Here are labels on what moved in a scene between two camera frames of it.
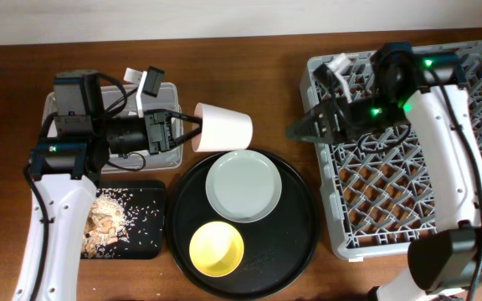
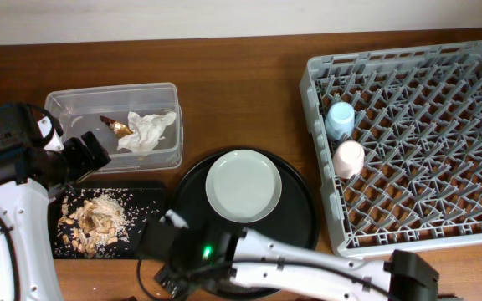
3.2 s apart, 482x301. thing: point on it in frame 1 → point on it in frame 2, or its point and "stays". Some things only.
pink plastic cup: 222,130 → 348,159
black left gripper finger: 183,138 → 99,155
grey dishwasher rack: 380,191 stays
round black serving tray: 276,247 stays
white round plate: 243,186 stays
